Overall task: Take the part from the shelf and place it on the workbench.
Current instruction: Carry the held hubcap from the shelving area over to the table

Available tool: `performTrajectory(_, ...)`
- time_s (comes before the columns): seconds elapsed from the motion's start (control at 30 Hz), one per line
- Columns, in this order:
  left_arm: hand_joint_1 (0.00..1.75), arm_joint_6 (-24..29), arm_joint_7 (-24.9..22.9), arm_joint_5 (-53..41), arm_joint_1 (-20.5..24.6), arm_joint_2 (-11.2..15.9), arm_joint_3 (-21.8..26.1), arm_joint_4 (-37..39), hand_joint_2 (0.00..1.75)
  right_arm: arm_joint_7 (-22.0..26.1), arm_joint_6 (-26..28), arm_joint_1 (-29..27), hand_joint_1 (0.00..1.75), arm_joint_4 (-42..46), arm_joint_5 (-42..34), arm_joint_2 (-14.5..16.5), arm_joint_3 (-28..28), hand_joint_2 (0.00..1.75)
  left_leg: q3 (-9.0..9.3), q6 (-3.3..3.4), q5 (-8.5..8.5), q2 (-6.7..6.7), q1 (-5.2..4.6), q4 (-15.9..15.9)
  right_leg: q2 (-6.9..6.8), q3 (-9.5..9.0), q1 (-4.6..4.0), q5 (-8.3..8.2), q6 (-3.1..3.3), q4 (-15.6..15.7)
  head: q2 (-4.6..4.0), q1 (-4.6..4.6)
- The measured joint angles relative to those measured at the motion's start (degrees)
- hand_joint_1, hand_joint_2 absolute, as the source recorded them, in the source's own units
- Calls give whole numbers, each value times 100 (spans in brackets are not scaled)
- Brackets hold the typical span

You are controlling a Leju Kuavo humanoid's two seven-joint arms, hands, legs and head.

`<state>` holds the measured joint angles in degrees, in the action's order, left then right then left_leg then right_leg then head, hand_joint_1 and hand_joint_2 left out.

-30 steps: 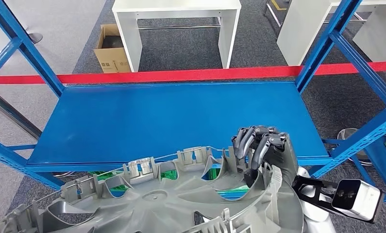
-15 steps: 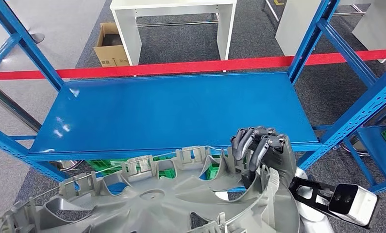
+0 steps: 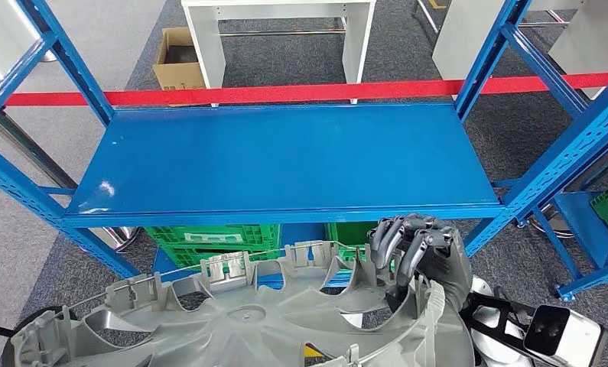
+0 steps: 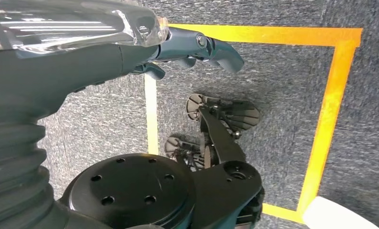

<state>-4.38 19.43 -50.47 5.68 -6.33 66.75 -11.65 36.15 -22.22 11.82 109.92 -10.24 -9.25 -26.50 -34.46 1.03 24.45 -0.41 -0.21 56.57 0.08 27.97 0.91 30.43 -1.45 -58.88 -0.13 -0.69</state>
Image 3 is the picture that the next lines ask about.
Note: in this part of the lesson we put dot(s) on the chrome stanchion base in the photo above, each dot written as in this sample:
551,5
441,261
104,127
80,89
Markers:
113,237
559,225

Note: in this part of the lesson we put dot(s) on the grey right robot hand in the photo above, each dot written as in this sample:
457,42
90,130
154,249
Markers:
435,253

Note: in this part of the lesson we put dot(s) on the grey steel pole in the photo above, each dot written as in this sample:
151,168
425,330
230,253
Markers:
30,149

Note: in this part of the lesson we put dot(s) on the open cardboard box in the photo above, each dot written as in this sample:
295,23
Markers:
174,78

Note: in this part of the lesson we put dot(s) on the white table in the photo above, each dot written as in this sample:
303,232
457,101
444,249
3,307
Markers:
202,45

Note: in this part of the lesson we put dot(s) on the red barrier tape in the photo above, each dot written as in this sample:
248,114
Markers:
283,93

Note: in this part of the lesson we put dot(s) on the white board panel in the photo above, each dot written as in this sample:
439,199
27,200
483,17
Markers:
597,40
460,40

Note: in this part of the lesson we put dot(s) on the grey plastic wheel hubcap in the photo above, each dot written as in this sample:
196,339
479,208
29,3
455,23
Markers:
243,324

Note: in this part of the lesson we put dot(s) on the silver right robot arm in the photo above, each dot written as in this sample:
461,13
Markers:
483,318

